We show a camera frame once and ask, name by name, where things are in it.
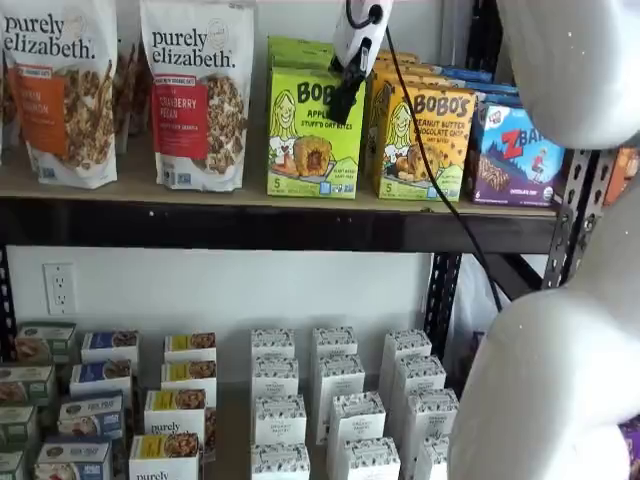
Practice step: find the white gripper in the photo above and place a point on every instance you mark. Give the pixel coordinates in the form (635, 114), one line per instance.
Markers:
(357, 40)

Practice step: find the yellow oat bites box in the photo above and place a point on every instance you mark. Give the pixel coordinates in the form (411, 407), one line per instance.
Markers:
(310, 165)

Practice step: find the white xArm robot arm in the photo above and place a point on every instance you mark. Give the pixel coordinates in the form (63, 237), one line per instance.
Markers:
(550, 375)

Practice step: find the green Bobo's apple pie box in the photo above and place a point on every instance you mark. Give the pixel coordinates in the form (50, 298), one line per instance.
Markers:
(300, 44)

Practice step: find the yellow Bobo's peanut butter box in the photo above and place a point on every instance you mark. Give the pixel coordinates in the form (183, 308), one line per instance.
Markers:
(407, 56)
(415, 69)
(452, 145)
(420, 82)

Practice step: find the blue ZBar box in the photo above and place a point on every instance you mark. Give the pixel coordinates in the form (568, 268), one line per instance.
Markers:
(470, 76)
(452, 68)
(510, 160)
(495, 94)

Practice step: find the cardboard box container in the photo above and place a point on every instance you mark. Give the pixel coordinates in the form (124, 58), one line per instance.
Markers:
(130, 175)

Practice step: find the large orange box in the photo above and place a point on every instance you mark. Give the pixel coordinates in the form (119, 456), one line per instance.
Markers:
(622, 175)

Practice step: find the tan wooden shelf board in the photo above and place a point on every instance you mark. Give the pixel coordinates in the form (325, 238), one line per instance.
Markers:
(232, 425)

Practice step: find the purple box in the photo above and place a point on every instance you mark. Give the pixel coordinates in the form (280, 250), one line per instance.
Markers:
(631, 450)

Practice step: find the red label granola bag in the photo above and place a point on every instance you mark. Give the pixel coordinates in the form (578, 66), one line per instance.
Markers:
(200, 60)

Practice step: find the black metal shelving rack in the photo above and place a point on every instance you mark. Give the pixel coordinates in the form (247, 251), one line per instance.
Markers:
(590, 210)
(250, 225)

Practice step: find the translucent plastic sheet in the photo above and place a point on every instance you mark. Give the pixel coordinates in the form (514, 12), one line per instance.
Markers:
(472, 300)

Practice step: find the white patterned carton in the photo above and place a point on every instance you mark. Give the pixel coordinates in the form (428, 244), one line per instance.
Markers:
(430, 415)
(280, 462)
(432, 460)
(335, 340)
(280, 420)
(357, 420)
(342, 375)
(272, 342)
(407, 345)
(420, 375)
(275, 375)
(372, 462)

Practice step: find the yellow label granola carton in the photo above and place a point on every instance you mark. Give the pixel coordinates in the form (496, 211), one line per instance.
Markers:
(190, 345)
(175, 415)
(162, 460)
(187, 375)

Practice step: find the blue label granola carton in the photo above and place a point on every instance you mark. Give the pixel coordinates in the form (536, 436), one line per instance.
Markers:
(90, 415)
(72, 462)
(110, 345)
(100, 377)

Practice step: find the green label carton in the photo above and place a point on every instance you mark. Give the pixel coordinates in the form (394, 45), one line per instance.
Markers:
(50, 335)
(27, 385)
(11, 467)
(17, 425)

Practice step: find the white wall outlet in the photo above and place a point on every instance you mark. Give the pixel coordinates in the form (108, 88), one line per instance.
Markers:
(60, 290)

